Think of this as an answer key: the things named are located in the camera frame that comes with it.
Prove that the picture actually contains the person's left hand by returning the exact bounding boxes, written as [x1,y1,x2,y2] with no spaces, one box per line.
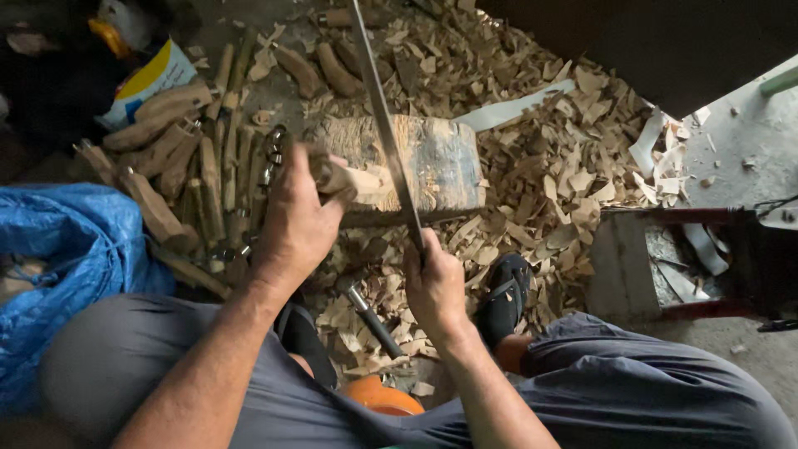
[249,142,351,298]

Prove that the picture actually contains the person's right hand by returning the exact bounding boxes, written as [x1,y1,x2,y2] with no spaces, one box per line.
[402,227,485,342]

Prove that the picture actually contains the carved wooden handle blank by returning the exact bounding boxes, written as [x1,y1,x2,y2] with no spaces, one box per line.
[309,153,385,208]

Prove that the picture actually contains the long steel machete blade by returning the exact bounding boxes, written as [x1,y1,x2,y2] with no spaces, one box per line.
[348,0,429,258]

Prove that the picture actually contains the row of metal ferrules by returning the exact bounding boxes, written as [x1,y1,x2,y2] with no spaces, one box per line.
[258,125,293,190]

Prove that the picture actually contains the black sandal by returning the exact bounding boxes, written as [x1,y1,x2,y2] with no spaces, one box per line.
[274,302,339,390]
[475,252,534,351]

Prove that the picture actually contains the metal tool with black grip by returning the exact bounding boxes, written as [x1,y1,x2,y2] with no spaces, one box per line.
[335,274,407,361]

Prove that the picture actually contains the worn wooden chopping block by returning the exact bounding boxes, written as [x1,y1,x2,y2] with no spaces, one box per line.
[304,115,488,229]

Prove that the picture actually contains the heap of wood shavings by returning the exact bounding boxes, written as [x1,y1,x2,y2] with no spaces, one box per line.
[249,0,693,400]

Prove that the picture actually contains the orange plastic stool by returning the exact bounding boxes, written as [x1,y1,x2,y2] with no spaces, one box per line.
[339,374,426,417]

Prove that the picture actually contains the white yellow printed bag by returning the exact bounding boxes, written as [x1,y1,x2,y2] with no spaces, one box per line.
[95,39,199,132]

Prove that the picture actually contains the long white strip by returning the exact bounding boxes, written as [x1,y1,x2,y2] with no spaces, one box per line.
[451,79,578,133]

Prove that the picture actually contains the orange plastic object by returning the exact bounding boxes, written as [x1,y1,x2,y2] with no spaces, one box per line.
[87,17,133,61]

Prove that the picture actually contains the person's grey shorts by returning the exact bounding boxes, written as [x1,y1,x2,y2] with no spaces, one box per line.
[37,293,798,449]

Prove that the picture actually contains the blue plastic sack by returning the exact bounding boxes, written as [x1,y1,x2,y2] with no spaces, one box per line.
[0,183,177,417]

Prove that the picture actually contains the pale green bar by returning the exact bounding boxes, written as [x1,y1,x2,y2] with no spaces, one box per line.
[759,65,798,98]

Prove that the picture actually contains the dark curved wooden handle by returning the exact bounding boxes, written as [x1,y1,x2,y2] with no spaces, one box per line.
[273,44,326,99]
[315,41,365,98]

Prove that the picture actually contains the pile of wooden handles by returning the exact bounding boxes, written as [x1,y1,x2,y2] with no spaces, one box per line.
[74,28,294,300]

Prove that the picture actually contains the wooden handle with metal ferrule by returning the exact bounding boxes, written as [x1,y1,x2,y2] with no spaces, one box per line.
[317,7,390,28]

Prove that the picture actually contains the red metal frame stool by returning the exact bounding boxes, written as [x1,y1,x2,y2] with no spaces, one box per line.
[585,205,798,333]

